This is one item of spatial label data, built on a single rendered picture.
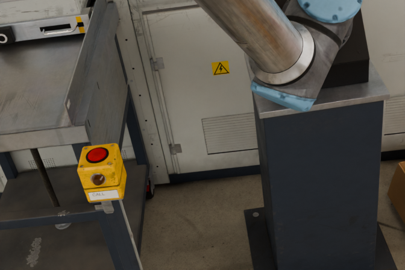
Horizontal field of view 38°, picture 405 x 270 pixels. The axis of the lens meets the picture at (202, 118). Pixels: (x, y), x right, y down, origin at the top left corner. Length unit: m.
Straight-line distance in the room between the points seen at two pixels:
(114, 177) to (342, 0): 0.62
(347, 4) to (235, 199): 1.23
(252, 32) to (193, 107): 1.15
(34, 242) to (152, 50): 0.80
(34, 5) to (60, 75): 0.26
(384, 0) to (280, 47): 0.95
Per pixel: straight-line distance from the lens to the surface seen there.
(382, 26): 2.14
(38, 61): 1.81
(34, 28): 1.88
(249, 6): 1.05
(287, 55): 1.22
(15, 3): 1.87
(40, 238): 2.21
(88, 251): 2.10
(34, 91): 1.67
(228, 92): 2.19
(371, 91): 1.62
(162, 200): 2.44
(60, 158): 2.47
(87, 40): 1.73
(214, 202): 2.39
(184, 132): 2.30
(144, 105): 2.26
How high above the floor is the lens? 1.68
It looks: 36 degrees down
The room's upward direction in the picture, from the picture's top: 10 degrees counter-clockwise
